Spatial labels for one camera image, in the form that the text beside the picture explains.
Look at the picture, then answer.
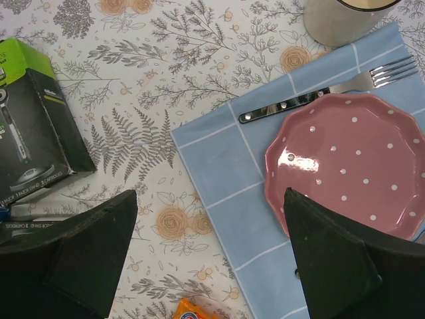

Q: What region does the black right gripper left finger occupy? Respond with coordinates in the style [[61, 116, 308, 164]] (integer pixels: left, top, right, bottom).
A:
[[1, 190, 137, 318]]

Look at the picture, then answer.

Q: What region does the black green razor box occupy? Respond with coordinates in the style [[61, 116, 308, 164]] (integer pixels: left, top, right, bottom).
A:
[[1, 215, 72, 245], [1, 38, 96, 207]]

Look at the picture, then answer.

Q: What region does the pink polka dot plate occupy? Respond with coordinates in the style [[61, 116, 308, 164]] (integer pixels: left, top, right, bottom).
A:
[[265, 94, 424, 241]]

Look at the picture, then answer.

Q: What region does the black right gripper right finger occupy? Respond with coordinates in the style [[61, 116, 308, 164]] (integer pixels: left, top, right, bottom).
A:
[[284, 188, 424, 318]]

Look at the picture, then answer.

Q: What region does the cream enamel mug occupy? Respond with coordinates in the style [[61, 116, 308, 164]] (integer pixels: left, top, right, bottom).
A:
[[303, 0, 399, 48]]

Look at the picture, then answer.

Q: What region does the orange razor packet right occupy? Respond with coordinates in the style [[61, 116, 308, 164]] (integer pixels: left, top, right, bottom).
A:
[[173, 298, 220, 319]]

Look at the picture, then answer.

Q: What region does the floral tablecloth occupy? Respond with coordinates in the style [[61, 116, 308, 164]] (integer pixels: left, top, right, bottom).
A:
[[0, 0, 425, 319]]

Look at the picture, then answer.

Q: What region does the silver fork black handle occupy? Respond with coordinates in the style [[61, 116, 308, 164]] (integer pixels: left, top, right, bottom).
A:
[[238, 55, 418, 124]]

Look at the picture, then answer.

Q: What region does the blue checkered placemat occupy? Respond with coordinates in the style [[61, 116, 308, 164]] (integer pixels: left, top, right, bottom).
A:
[[170, 21, 425, 319]]

